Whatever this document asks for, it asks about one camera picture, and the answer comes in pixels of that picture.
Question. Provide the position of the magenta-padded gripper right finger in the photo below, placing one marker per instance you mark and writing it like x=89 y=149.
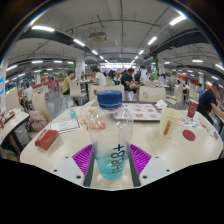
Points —
x=141 y=160

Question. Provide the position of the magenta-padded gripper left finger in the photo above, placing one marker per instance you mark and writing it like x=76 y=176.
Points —
x=81 y=160

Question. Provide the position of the clear blue-capped water bottle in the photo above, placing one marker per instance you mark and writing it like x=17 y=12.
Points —
x=110 y=140

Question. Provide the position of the white printed paper card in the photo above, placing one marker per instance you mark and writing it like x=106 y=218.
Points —
x=65 y=125

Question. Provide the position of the crumpled food wrapper bag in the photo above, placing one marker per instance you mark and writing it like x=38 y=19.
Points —
x=85 y=113

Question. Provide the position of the brown food tray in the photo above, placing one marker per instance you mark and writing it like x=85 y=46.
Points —
x=143 y=111

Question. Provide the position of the flat round red coaster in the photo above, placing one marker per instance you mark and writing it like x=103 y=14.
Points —
x=189 y=135

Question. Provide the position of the pink backpack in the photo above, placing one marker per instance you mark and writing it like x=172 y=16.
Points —
x=37 y=120

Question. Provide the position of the white paper napkin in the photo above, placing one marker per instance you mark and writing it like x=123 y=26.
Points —
x=161 y=104

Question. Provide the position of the colourful printed paper flyer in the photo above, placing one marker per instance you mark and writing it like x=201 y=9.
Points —
x=188 y=122

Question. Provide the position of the beige chair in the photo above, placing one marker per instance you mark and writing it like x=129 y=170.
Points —
x=95 y=93
x=153 y=94

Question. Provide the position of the red paper cup with lid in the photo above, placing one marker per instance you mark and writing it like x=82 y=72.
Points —
x=192 y=108

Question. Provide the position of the far beige chairs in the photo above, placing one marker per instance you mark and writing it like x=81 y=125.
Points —
x=178 y=93

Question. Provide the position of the beige neighbouring table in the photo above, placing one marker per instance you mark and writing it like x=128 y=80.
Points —
x=13 y=123

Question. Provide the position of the ceiling air conditioner unit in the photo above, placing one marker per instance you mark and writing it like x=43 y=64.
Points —
x=98 y=36

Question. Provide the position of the ceiling lights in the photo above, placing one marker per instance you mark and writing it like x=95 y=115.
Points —
x=176 y=20

